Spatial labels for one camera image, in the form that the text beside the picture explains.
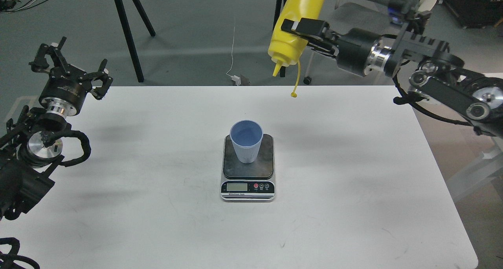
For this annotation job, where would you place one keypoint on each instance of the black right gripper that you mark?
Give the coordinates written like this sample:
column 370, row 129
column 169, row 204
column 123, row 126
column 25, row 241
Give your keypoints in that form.
column 354, row 47

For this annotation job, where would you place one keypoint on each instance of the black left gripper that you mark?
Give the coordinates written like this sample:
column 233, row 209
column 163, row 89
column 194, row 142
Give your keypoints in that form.
column 63, row 90

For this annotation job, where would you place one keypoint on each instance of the yellow squeeze bottle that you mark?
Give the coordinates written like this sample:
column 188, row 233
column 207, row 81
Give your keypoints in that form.
column 287, row 44

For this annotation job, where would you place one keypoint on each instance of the blue ribbed plastic cup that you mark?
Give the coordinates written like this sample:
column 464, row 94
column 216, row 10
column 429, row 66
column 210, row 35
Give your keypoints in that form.
column 246, row 137

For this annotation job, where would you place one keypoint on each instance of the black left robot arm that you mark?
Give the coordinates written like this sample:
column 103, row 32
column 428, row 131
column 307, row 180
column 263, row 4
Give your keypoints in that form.
column 42, row 139

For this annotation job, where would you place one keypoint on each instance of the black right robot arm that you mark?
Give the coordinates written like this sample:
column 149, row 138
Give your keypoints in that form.
column 439, row 75

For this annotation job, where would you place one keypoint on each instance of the digital kitchen scale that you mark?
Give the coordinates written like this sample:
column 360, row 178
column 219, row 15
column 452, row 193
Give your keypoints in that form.
column 248, row 182

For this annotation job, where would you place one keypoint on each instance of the grey office chair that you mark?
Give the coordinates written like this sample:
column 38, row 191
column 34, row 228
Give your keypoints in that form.
column 369, row 15

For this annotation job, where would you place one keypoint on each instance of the black equipment case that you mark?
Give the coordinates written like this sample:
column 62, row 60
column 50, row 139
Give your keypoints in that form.
column 473, row 14

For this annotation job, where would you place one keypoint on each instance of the white side table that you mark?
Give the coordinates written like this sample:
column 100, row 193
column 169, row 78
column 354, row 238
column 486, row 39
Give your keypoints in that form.
column 476, row 162

